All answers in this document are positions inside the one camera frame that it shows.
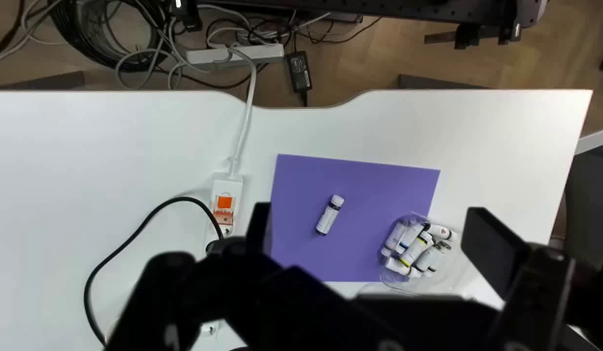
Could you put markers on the clear plastic container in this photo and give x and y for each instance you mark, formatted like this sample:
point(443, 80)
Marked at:
point(447, 260)

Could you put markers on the white marker in container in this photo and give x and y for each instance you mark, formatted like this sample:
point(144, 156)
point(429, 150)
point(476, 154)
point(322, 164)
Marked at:
point(400, 265)
point(441, 232)
point(421, 248)
point(396, 236)

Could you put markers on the white floor power strip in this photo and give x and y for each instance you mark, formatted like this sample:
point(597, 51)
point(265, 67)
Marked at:
point(248, 51)

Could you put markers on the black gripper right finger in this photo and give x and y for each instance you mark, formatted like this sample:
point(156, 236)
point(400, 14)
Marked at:
point(491, 250)

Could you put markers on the black power adapter brick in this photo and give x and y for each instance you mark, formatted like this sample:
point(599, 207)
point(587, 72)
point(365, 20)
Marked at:
point(298, 70)

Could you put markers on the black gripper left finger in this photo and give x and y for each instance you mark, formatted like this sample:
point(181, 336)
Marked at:
point(257, 226)

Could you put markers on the white marker purple cap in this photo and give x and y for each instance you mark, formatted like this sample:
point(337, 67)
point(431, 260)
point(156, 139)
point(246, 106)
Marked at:
point(328, 215)

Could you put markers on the white power strip orange switch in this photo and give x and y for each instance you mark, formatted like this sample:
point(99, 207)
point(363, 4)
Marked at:
point(224, 191)

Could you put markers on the purple paper mat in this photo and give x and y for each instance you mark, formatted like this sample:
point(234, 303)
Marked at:
point(370, 195)

